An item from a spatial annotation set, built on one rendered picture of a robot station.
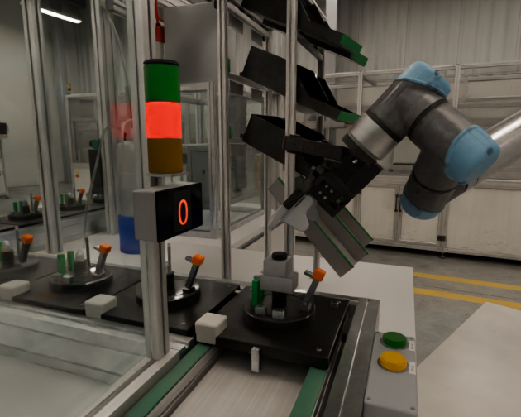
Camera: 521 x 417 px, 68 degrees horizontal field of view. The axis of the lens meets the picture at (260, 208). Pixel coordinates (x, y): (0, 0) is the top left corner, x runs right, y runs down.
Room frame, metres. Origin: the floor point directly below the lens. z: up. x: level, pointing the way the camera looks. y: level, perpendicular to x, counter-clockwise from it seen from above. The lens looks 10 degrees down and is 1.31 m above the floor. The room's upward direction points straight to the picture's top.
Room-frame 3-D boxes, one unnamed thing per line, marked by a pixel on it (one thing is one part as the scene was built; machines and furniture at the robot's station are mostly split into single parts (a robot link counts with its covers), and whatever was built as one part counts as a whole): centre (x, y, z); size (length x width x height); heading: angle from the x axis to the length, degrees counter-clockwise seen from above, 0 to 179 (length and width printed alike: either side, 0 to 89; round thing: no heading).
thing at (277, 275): (0.72, -0.03, 1.06); 0.08 x 0.04 x 0.07; 69
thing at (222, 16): (1.10, -0.05, 1.26); 0.36 x 0.21 x 0.80; 159
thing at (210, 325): (0.65, 0.09, 0.97); 0.05 x 0.05 x 0.04; 69
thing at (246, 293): (0.71, -0.04, 0.96); 0.24 x 0.24 x 0.02; 69
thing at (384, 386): (0.56, -0.21, 0.93); 0.21 x 0.07 x 0.06; 159
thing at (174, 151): (0.58, 0.14, 1.28); 0.05 x 0.05 x 0.05
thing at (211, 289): (0.80, 0.20, 1.01); 0.24 x 0.24 x 0.13; 69
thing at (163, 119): (0.58, 0.14, 1.33); 0.05 x 0.05 x 0.05
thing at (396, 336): (0.62, -0.23, 0.96); 0.04 x 0.04 x 0.02
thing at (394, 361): (0.56, -0.21, 0.96); 0.04 x 0.04 x 0.02
